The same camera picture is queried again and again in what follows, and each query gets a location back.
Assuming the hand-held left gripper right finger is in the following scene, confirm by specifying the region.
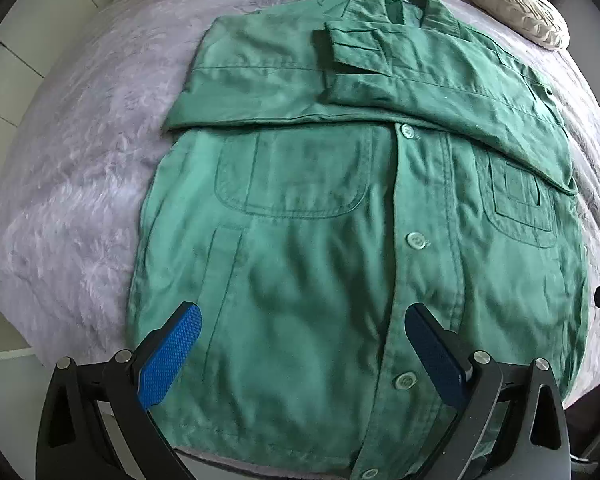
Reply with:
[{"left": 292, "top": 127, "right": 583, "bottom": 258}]
[{"left": 403, "top": 302, "right": 571, "bottom": 480}]

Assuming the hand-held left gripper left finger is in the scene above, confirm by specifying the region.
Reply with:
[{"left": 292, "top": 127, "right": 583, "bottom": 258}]
[{"left": 36, "top": 301, "right": 203, "bottom": 480}]

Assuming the green work jacket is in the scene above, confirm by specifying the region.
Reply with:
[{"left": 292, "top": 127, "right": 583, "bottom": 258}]
[{"left": 125, "top": 0, "right": 592, "bottom": 480}]

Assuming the purple embossed bed blanket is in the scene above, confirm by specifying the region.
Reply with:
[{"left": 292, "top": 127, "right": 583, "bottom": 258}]
[{"left": 0, "top": 0, "right": 600, "bottom": 480}]

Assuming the round cream pleated pillow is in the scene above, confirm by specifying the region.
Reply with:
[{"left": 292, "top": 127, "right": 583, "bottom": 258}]
[{"left": 442, "top": 0, "right": 571, "bottom": 52}]

